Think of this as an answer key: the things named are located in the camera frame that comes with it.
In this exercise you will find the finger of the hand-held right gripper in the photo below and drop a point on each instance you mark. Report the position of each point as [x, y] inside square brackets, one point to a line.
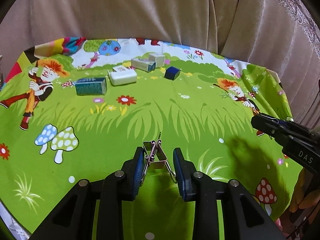
[262, 127]
[282, 123]

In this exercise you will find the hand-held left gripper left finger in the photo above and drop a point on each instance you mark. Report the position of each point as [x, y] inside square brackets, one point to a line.
[138, 175]

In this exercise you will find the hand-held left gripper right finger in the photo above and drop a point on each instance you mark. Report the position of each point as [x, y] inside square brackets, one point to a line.
[179, 172]

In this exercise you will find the silver metal binder clip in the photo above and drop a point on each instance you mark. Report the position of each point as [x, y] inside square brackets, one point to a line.
[156, 158]

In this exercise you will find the person's right hand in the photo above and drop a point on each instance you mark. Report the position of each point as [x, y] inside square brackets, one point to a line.
[303, 197]

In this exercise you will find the green cartoon printed cloth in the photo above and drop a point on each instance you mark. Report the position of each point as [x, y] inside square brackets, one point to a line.
[175, 110]

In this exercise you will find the white rounded flat box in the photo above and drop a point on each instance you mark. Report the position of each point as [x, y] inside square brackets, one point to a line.
[123, 78]

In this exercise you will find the dark blue cube box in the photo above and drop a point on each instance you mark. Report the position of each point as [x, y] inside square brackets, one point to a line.
[172, 73]

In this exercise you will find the teal rectangular box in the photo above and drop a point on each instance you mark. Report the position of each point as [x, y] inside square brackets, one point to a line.
[90, 87]

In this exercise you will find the small patterned box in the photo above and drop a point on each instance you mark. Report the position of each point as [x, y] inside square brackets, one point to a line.
[120, 68]

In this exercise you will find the white and blue box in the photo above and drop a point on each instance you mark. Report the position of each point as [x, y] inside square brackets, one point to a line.
[142, 64]

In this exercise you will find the white striped box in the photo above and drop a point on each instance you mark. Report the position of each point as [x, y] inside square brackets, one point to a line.
[157, 60]

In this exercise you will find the pink embroidered curtain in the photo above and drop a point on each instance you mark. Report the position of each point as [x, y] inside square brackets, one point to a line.
[150, 10]

